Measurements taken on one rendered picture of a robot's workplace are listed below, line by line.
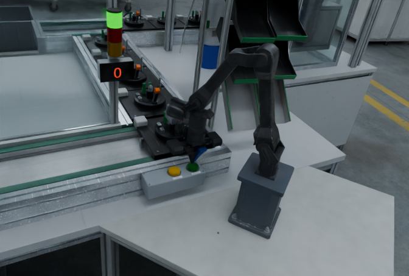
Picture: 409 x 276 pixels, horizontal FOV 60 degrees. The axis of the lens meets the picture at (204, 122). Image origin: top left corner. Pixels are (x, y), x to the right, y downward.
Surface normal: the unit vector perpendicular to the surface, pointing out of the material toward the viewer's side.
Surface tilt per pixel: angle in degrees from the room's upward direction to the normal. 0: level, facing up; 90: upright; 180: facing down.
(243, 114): 45
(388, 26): 90
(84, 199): 90
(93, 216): 0
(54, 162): 0
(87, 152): 0
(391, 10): 90
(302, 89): 90
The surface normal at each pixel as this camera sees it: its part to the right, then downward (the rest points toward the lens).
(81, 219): 0.11, -0.84
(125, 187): 0.46, 0.51
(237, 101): 0.29, -0.22
